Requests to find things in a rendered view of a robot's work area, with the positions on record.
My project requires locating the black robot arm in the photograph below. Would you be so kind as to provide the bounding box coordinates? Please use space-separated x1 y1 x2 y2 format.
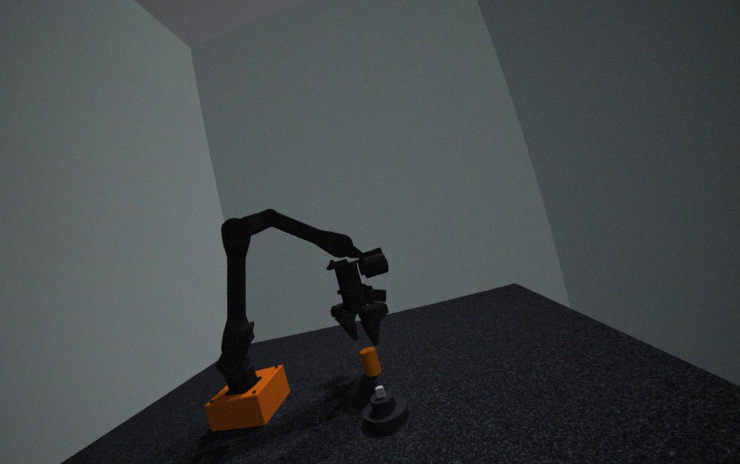
215 209 388 396

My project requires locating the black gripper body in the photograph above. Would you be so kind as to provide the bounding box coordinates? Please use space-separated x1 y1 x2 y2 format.
331 281 389 322

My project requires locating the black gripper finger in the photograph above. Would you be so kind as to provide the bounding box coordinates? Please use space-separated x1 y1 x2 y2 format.
335 314 358 341
360 315 386 346

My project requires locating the orange cylinder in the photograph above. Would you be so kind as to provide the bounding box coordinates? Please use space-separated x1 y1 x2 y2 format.
360 347 381 377

